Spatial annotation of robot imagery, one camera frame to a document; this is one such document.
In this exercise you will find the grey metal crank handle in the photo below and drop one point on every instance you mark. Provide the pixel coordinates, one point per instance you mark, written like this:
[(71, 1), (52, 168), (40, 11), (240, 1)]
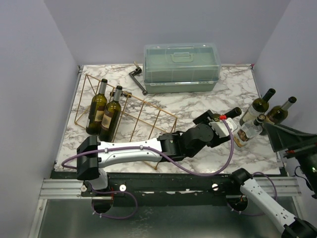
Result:
[(134, 73)]

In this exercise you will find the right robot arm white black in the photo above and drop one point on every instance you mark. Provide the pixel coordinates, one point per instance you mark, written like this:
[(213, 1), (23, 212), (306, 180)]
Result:
[(288, 224)]

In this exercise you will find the green plastic storage box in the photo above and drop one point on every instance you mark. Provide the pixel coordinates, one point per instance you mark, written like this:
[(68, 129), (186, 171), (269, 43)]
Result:
[(183, 67)]

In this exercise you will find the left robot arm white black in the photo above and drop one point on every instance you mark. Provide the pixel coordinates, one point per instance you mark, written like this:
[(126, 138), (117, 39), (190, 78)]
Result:
[(209, 130)]

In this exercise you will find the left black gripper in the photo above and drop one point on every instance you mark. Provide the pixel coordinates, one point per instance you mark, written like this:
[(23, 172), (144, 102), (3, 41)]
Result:
[(206, 118)]

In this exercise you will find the clear glass liquor bottle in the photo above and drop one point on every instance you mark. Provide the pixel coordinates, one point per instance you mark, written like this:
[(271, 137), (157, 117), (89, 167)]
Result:
[(249, 130)]

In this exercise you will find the gold wire wine rack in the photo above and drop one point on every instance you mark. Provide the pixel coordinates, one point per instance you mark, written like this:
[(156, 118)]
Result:
[(138, 120)]

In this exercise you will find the black metal base rail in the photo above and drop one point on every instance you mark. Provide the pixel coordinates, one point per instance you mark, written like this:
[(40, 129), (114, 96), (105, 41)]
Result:
[(154, 189)]

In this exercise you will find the green wine bottle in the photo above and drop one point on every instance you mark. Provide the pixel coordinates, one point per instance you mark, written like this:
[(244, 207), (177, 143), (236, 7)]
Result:
[(235, 112), (257, 107), (279, 113), (111, 117), (97, 107)]

